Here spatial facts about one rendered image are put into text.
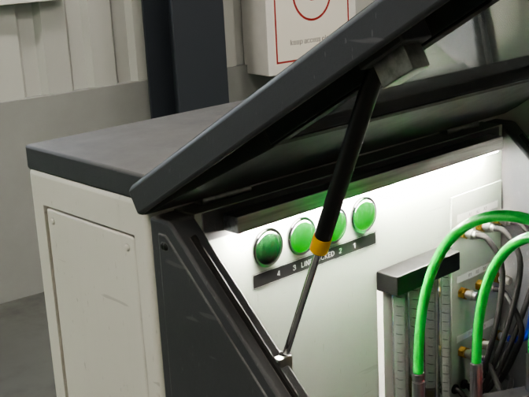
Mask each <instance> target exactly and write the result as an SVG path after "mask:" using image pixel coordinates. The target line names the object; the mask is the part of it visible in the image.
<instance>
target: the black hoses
mask: <svg viewBox="0 0 529 397"><path fill-rule="evenodd" d="M510 224H515V225H518V226H519V227H520V228H521V229H522V230H523V231H524V233H526V232H529V229H528V227H527V226H526V225H525V224H521V223H516V222H510ZM494 231H495V232H501V233H502V234H503V235H504V236H505V237H506V239H507V240H508V241H509V240H511V239H513V237H512V236H511V234H510V233H509V232H508V231H507V230H506V229H505V228H503V227H501V226H497V225H495V226H494ZM475 237H476V238H477V239H484V240H485V241H486V242H487V243H488V245H489V246H490V248H491V249H492V251H493V252H494V254H495V255H496V254H497V252H498V251H499V249H498V248H497V246H496V245H495V243H494V242H493V240H492V239H491V238H490V237H489V236H488V235H486V234H484V233H479V232H478V233H476V236H475ZM515 253H516V258H517V274H516V284H515V288H514V292H513V296H512V299H511V297H510V296H509V294H508V292H507V291H506V290H505V264H504V262H503V263H502V265H501V267H500V269H499V287H498V286H494V287H493V291H495V292H498V301H497V307H496V312H495V316H494V323H493V328H492V331H491V335H490V340H489V343H488V347H487V349H486V354H485V356H484V355H483V354H482V361H483V378H485V380H484V382H483V394H484V393H485V392H489V391H491V390H492V389H493V387H494V385H495V387H496V389H497V390H498V391H503V388H502V386H501V383H502V382H503V381H504V380H505V379H506V380H507V381H508V387H507V389H511V388H513V385H514V380H513V378H512V377H511V376H510V375H509V371H510V369H511V368H512V365H513V363H514V361H515V360H516V356H517V355H518V353H519V350H520V348H521V346H522V343H523V339H524V326H523V319H524V316H525V313H526V312H527V308H528V306H529V288H528V290H527V294H526V297H525V300H524V301H523V305H522V308H521V310H520V312H519V311H518V309H517V308H516V304H517V301H518V298H519V294H520V287H521V283H522V277H523V256H522V254H521V251H520V248H517V249H515ZM504 298H505V300H506V302H507V303H508V304H509V307H510V308H509V313H508V316H507V319H506V322H505V327H504V329H503V332H502V334H501V338H500V341H499V344H498V347H497V350H496V352H495V355H494V358H493V361H492V362H490V357H491V355H492V351H493V349H494V344H495V340H496V337H497V334H498V327H499V323H500V319H501V311H502V306H503V300H504ZM513 316H514V317H515V319H516V324H515V327H514V329H513V331H512V335H511V336H510V339H509V342H508V344H507V346H506V348H505V352H504V354H503V355H502V358H501V361H500V362H499V364H498V360H499V358H500V356H501V353H502V350H503V347H504V345H505V341H506V339H507V336H508V334H509V329H510V326H511V324H512V319H513ZM518 333H519V336H518V340H517V341H516V345H515V347H514V349H513V351H512V353H511V356H510V358H509V360H508V362H507V364H506V366H505V363H506V361H507V359H508V357H509V354H510V351H511V350H512V346H513V344H514V342H515V340H516V337H517V335H518ZM497 364H498V367H497V369H496V366H497ZM504 366H505V368H504ZM503 368H504V370H503ZM502 370H503V372H502ZM486 372H487V373H486ZM461 388H463V389H465V388H467V389H468V390H469V391H470V384H469V383H468V381H467V380H465V379H463V380H462V381H461ZM451 392H452V393H453V394H459V396H460V397H467V396H466V394H465V393H464V392H463V391H462V390H461V389H460V388H459V386H458V385H457V384H454V385H453V386H452V389H451Z"/></svg>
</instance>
